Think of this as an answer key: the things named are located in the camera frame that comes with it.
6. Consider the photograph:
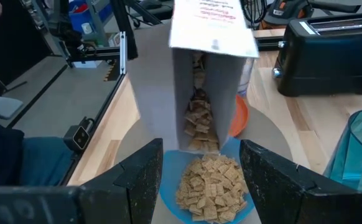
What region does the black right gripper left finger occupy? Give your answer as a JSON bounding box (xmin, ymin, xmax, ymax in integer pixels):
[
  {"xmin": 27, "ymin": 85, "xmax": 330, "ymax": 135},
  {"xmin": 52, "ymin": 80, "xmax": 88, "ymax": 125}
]
[{"xmin": 78, "ymin": 138, "xmax": 164, "ymax": 224}]

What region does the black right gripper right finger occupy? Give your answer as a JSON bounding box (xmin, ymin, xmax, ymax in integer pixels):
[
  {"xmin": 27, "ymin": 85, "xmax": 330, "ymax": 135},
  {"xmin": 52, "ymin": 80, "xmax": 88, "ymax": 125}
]
[{"xmin": 239, "ymin": 139, "xmax": 325, "ymax": 224}]

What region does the cinnamon cereal box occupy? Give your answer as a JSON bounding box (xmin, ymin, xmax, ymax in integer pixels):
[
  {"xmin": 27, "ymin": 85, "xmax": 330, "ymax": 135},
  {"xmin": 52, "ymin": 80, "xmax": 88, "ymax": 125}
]
[{"xmin": 126, "ymin": 0, "xmax": 260, "ymax": 154}]

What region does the blue bowl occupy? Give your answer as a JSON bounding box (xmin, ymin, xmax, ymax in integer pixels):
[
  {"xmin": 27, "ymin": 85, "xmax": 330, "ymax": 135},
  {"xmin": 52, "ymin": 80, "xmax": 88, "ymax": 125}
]
[{"xmin": 159, "ymin": 136, "xmax": 256, "ymax": 224}]

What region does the round grey placemat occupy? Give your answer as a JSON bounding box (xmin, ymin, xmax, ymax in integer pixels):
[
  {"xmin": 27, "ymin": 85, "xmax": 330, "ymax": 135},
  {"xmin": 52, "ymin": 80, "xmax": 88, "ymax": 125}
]
[{"xmin": 114, "ymin": 105, "xmax": 294, "ymax": 224}]

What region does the square cereal pieces pile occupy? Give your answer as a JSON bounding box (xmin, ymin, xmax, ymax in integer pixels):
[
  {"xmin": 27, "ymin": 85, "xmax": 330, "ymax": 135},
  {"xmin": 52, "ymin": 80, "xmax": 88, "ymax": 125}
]
[{"xmin": 175, "ymin": 51, "xmax": 249, "ymax": 224}]

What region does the orange plate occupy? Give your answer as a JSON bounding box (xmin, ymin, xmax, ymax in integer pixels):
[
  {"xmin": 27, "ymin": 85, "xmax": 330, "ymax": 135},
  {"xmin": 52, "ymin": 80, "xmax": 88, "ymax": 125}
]
[{"xmin": 229, "ymin": 95, "xmax": 250, "ymax": 138}]

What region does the teal transparent cup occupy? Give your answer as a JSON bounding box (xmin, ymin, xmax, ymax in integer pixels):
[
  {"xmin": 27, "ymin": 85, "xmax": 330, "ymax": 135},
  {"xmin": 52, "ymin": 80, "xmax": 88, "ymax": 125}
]
[{"xmin": 322, "ymin": 108, "xmax": 362, "ymax": 192}]

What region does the person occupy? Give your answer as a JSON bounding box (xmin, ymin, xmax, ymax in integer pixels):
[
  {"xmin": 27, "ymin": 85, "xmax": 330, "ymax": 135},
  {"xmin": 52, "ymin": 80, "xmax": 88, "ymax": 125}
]
[{"xmin": 0, "ymin": 118, "xmax": 73, "ymax": 187}]

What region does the black toaster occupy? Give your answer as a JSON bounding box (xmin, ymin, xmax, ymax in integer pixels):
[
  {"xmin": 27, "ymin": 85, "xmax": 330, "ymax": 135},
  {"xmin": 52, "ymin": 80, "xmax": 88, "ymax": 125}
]
[{"xmin": 272, "ymin": 12, "xmax": 362, "ymax": 97}]

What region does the blue storage bin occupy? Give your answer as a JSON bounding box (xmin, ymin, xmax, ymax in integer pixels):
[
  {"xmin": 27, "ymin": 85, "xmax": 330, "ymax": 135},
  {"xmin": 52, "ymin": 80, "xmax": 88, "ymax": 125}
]
[{"xmin": 68, "ymin": 0, "xmax": 113, "ymax": 35}]

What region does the orange and black vacuum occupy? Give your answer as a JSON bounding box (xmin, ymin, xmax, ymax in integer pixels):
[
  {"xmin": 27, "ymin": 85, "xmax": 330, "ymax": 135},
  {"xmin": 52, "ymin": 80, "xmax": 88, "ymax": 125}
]
[{"xmin": 260, "ymin": 0, "xmax": 362, "ymax": 30}]

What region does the small black table camera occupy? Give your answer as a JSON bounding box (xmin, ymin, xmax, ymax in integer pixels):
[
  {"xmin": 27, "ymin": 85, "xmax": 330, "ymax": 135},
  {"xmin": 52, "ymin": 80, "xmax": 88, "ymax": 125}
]
[{"xmin": 63, "ymin": 117, "xmax": 95, "ymax": 152}]

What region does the black table edge rail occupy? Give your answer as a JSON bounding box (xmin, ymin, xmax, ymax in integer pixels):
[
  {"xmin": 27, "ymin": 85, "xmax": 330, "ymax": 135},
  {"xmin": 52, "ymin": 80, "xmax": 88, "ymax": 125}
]
[
  {"xmin": 254, "ymin": 35, "xmax": 285, "ymax": 52},
  {"xmin": 58, "ymin": 73, "xmax": 129, "ymax": 187}
]

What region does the aluminium frame post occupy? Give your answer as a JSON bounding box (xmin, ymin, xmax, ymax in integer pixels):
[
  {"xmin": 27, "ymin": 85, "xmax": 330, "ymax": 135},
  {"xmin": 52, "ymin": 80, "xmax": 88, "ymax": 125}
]
[{"xmin": 118, "ymin": 30, "xmax": 128, "ymax": 75}]

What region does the black rig frame post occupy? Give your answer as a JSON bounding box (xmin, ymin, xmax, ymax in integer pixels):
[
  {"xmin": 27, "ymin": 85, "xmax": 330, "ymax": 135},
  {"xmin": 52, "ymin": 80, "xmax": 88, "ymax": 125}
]
[{"xmin": 111, "ymin": 0, "xmax": 139, "ymax": 60}]

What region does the black coiled cable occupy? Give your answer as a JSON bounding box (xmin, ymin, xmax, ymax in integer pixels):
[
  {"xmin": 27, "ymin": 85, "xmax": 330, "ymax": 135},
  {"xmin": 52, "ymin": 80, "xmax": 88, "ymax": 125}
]
[{"xmin": 240, "ymin": 0, "xmax": 268, "ymax": 28}]

